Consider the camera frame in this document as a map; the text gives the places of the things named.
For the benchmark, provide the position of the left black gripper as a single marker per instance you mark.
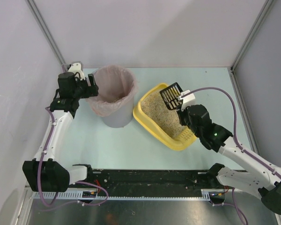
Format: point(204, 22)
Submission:
point(90, 87)

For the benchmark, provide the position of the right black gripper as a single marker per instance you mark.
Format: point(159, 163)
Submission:
point(182, 116)

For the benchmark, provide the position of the yellow litter box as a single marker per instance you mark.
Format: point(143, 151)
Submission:
point(181, 141)

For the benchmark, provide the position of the black slotted litter scoop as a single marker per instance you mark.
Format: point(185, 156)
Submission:
point(170, 96)

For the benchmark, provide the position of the grey trash bin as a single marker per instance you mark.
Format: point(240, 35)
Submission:
point(121, 117)

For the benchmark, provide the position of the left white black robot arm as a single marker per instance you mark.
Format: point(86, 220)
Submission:
point(45, 172)

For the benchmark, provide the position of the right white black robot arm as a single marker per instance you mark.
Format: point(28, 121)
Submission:
point(261, 178)

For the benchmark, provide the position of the beige cat litter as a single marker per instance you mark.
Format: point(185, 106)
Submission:
point(154, 107)

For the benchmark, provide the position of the pink plastic bin liner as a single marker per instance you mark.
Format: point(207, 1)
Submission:
point(117, 85)

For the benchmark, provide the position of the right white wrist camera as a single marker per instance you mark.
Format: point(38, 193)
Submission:
point(186, 98)

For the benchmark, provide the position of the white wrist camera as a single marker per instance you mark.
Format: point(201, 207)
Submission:
point(186, 98)
point(76, 69)

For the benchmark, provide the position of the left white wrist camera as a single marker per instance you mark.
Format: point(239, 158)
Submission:
point(76, 69)

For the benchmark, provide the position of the left aluminium frame post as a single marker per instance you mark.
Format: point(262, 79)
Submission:
point(46, 32)

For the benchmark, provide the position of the aluminium frame post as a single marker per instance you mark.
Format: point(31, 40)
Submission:
point(46, 32)
point(266, 8)

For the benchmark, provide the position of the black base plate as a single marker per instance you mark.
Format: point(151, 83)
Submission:
point(153, 183)

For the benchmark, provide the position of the right aluminium frame post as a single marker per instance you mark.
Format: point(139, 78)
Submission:
point(266, 8)

